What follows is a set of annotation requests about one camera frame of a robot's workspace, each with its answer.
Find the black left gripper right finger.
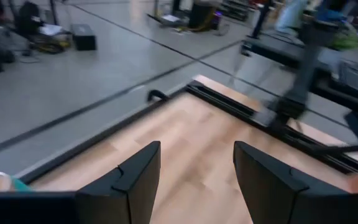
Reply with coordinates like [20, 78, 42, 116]
[232, 141, 358, 224]

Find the black rig frame strut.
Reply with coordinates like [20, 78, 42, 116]
[311, 143, 358, 157]

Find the black frame clamp hook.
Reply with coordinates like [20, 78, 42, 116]
[147, 89, 170, 103]

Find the black rolling stand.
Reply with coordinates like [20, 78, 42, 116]
[147, 11, 186, 29]

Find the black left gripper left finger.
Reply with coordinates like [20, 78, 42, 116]
[0, 141, 162, 224]

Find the black floor box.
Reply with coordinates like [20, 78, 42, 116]
[70, 24, 98, 52]

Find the teal translucent plastic bin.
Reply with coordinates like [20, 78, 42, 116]
[10, 176, 33, 192]

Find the black speaker cabinet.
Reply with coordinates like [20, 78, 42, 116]
[187, 0, 221, 31]

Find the black workbench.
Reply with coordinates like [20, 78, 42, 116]
[240, 29, 358, 110]

